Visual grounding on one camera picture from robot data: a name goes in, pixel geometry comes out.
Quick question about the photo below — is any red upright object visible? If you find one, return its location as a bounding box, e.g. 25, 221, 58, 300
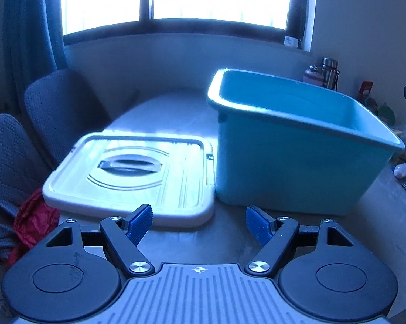
359, 81, 374, 104

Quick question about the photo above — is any grey desktop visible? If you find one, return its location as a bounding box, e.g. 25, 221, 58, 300
56, 89, 406, 319

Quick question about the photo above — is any red crumpled cloth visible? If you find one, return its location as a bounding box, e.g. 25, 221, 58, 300
7, 189, 61, 268

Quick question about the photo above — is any blue curtain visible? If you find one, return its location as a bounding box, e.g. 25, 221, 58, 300
2, 0, 69, 109

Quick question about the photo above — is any teal plastic storage bin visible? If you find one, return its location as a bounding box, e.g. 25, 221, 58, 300
207, 68, 406, 217

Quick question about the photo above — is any grey fabric chair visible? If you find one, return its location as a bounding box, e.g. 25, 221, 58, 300
0, 114, 57, 265
24, 68, 113, 167

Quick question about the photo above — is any white plastic bin lid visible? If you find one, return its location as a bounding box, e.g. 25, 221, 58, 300
42, 132, 216, 227

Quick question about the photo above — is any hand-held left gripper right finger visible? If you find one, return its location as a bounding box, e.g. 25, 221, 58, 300
245, 205, 355, 275

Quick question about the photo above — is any steel thermos bottle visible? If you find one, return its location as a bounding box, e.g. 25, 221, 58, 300
321, 57, 340, 91

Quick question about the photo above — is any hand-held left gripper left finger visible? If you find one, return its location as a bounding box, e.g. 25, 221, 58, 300
46, 204, 156, 276

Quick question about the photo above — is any pink water bottle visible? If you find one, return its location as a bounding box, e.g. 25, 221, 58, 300
303, 64, 326, 88

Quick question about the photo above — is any green round object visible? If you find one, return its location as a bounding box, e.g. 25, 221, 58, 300
376, 103, 397, 126

